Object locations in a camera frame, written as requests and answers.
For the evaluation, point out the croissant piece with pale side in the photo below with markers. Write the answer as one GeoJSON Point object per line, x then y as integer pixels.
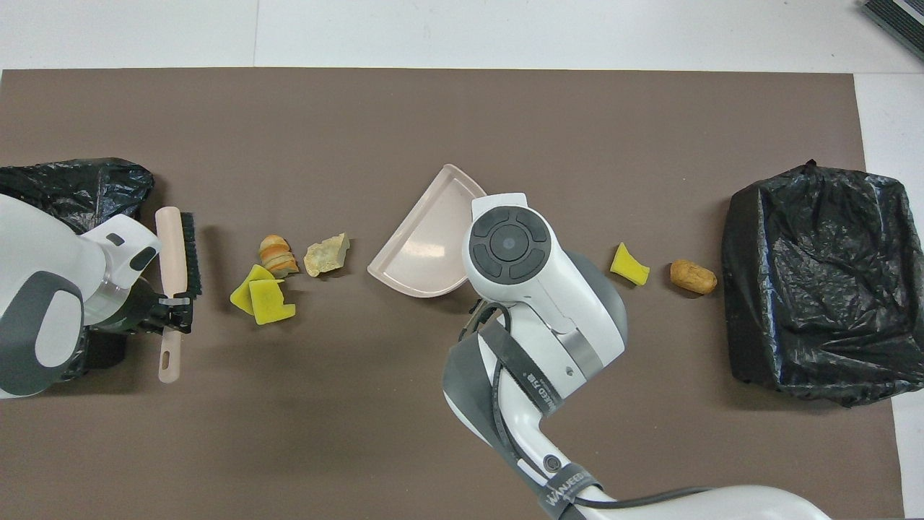
{"type": "Point", "coordinates": [325, 257]}

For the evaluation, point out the beige brush with black bristles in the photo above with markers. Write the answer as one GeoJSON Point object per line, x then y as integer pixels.
{"type": "Point", "coordinates": [171, 245]}

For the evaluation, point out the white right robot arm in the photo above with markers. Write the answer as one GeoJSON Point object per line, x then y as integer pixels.
{"type": "Point", "coordinates": [541, 303]}

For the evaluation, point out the black bag lined bin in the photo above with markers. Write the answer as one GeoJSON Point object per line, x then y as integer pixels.
{"type": "Point", "coordinates": [72, 188]}
{"type": "Point", "coordinates": [816, 289]}

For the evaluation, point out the beige plastic dustpan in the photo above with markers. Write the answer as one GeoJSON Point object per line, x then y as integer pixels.
{"type": "Point", "coordinates": [419, 253]}

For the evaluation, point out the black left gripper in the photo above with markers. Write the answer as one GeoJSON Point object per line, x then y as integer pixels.
{"type": "Point", "coordinates": [130, 310]}

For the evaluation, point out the striped orange croissant piece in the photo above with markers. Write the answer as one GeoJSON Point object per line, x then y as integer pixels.
{"type": "Point", "coordinates": [276, 254]}

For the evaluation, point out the notched yellow sponge piece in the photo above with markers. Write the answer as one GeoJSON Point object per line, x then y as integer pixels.
{"type": "Point", "coordinates": [271, 303]}

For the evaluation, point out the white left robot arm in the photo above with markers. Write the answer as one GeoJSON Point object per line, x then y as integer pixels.
{"type": "Point", "coordinates": [43, 267]}

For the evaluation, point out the small yellow sponge wedge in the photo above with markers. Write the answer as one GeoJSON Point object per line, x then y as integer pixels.
{"type": "Point", "coordinates": [628, 267]}

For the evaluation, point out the grey ribbed panel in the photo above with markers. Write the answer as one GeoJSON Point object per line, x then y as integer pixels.
{"type": "Point", "coordinates": [899, 18]}

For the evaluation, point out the brown bread roll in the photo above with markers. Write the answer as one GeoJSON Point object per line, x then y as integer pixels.
{"type": "Point", "coordinates": [693, 276]}

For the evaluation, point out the large brown table mat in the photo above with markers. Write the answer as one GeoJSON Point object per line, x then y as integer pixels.
{"type": "Point", "coordinates": [462, 115]}

